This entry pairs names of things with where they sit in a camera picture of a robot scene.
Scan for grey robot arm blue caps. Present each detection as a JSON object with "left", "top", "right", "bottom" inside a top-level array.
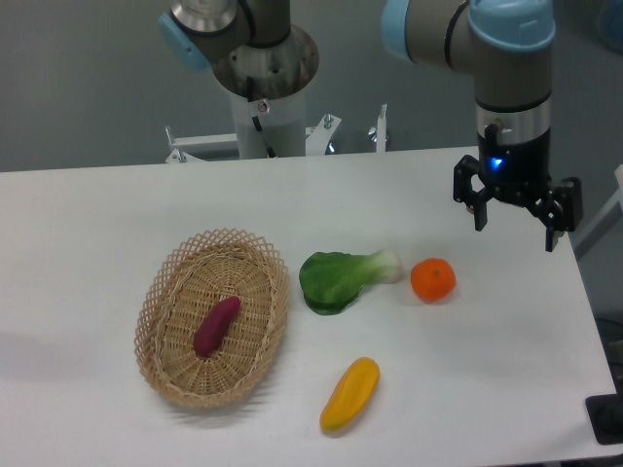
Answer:
[{"left": 158, "top": 1, "right": 583, "bottom": 251}]

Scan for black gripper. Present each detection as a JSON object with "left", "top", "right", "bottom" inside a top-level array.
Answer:
[{"left": 453, "top": 125, "right": 582, "bottom": 252}]

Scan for purple sweet potato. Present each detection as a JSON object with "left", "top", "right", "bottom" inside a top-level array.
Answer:
[{"left": 193, "top": 296, "right": 241, "bottom": 357}]

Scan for green bok choy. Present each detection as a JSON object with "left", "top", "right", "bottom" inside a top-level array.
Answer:
[{"left": 298, "top": 249, "right": 402, "bottom": 315}]

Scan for orange tangerine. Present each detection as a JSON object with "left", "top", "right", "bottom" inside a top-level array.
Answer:
[{"left": 410, "top": 258, "right": 457, "bottom": 303}]

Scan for black cable on pedestal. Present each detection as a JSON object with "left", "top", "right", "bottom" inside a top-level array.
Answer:
[{"left": 245, "top": 77, "right": 277, "bottom": 160}]

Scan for woven wicker oval basket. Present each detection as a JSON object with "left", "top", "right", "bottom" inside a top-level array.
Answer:
[{"left": 134, "top": 229, "right": 289, "bottom": 409}]

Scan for white metal mounting frame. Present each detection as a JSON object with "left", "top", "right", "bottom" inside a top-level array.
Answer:
[{"left": 164, "top": 103, "right": 390, "bottom": 164}]

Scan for black device at table edge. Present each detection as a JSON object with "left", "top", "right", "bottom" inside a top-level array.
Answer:
[{"left": 585, "top": 394, "right": 622, "bottom": 446}]

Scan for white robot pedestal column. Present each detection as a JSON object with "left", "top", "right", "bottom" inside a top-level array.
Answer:
[{"left": 209, "top": 23, "right": 321, "bottom": 160}]

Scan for yellow mango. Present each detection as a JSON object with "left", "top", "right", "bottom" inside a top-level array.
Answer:
[{"left": 319, "top": 357, "right": 381, "bottom": 433}]

